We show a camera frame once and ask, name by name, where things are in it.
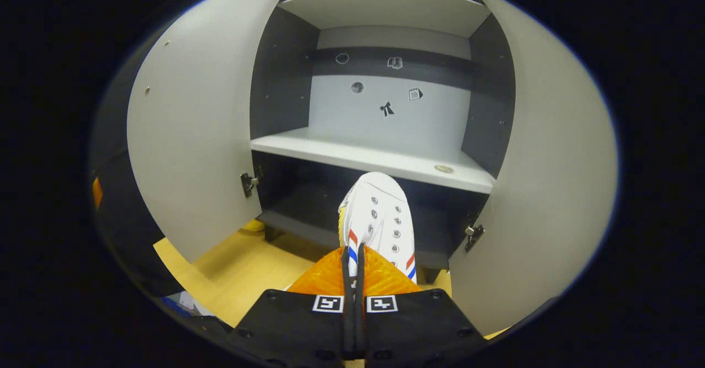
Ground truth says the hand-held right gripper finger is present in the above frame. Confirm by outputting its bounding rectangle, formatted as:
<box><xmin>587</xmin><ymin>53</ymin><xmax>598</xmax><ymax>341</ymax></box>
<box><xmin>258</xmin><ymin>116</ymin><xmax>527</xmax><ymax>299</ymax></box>
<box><xmin>356</xmin><ymin>244</ymin><xmax>489</xmax><ymax>368</ymax></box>
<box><xmin>229</xmin><ymin>245</ymin><xmax>356</xmax><ymax>368</ymax></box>

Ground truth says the white striped shoe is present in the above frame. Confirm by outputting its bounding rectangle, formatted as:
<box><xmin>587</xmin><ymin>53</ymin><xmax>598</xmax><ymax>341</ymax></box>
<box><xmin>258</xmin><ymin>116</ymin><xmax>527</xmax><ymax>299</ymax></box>
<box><xmin>337</xmin><ymin>171</ymin><xmax>417</xmax><ymax>293</ymax></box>

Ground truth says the grey shoe cabinet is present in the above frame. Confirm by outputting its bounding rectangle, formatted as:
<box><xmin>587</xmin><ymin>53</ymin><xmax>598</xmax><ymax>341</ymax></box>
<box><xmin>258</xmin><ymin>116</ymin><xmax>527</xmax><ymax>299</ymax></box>
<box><xmin>249</xmin><ymin>0</ymin><xmax>516</xmax><ymax>285</ymax></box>

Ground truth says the metal door hinge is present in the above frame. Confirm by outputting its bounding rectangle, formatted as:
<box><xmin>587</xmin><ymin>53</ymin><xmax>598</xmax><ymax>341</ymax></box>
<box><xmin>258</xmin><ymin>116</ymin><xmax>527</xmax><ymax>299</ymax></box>
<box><xmin>464</xmin><ymin>223</ymin><xmax>486</xmax><ymax>253</ymax></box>
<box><xmin>240</xmin><ymin>171</ymin><xmax>260</xmax><ymax>198</ymax></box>

